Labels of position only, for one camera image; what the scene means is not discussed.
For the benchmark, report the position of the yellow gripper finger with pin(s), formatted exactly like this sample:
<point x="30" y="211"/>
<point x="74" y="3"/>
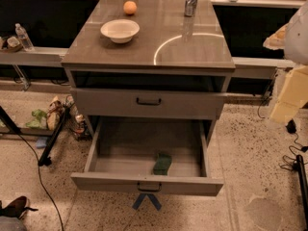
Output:
<point x="293" y="96"/>

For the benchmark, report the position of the green sponge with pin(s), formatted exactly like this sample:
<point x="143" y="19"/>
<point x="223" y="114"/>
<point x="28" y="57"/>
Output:
<point x="162" y="164"/>

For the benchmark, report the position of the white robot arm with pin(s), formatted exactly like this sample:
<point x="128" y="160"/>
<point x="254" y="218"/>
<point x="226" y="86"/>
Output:
<point x="292" y="38"/>

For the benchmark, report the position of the grey drawer cabinet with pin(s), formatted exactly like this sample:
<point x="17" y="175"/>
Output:
<point x="170" y="52"/>

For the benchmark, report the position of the open grey lower drawer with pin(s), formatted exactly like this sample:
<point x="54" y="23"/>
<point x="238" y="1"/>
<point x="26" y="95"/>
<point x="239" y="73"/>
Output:
<point x="124" y="151"/>

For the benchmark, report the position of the closed grey upper drawer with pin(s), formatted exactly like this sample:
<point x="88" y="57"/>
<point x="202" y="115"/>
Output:
<point x="148" y="103"/>

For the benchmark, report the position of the white bowl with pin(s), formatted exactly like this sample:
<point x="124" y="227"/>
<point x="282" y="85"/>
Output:
<point x="120" y="30"/>

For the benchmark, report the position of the orange fruit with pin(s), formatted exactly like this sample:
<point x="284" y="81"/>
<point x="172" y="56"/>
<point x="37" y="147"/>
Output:
<point x="130" y="7"/>

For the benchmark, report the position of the brown snack bag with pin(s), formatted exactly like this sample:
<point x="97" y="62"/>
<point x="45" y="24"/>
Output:
<point x="54" y="113"/>

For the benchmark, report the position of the green plastic bag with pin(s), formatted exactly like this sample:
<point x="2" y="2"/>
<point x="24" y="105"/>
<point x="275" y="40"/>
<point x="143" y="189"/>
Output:
<point x="39" y="120"/>

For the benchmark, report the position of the black tripod leg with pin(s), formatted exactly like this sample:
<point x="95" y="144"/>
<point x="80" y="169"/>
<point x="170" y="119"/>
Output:
<point x="45" y="159"/>

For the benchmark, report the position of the clear plastic water bottle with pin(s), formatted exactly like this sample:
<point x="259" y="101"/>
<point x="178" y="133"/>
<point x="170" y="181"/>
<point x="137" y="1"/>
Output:
<point x="24" y="38"/>

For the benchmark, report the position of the small tray with items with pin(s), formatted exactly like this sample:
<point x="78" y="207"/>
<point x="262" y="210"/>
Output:
<point x="10" y="44"/>

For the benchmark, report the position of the dark shoe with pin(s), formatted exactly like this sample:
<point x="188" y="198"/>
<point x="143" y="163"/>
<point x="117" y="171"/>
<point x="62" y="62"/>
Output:
<point x="17" y="208"/>

